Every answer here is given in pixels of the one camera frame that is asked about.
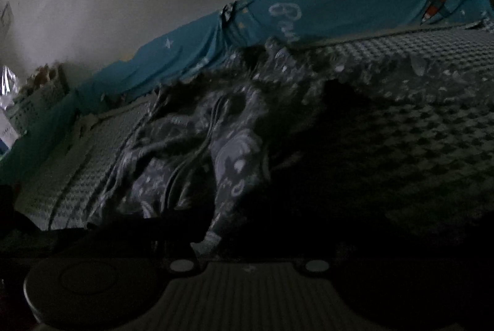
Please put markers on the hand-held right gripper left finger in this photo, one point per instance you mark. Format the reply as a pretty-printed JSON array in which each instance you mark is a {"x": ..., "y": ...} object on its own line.
[{"x": 185, "y": 234}]

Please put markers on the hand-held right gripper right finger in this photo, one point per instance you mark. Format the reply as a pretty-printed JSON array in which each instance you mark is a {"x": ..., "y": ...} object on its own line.
[{"x": 320, "y": 255}]

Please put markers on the grey patterned garment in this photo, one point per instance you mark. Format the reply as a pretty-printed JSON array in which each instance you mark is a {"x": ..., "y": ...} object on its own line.
[{"x": 231, "y": 145}]

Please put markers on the houndstooth blanket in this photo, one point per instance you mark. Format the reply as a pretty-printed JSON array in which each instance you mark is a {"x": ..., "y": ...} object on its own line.
[{"x": 424, "y": 145}]

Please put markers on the perforated plastic basket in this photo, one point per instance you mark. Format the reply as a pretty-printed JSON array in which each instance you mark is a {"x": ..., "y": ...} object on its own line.
[{"x": 42, "y": 103}]

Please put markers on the white carton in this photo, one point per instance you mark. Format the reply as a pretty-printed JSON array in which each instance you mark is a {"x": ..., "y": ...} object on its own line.
[{"x": 7, "y": 134}]

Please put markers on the dried plant bundle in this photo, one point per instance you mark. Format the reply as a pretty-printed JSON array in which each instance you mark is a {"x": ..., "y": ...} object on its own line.
[{"x": 46, "y": 74}]

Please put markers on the crinkled plastic bag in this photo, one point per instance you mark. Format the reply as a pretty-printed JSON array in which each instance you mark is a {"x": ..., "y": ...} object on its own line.
[{"x": 7, "y": 88}]

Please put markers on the teal printed bed sheet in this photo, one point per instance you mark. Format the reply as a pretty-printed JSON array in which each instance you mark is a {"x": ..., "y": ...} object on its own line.
[{"x": 347, "y": 14}]

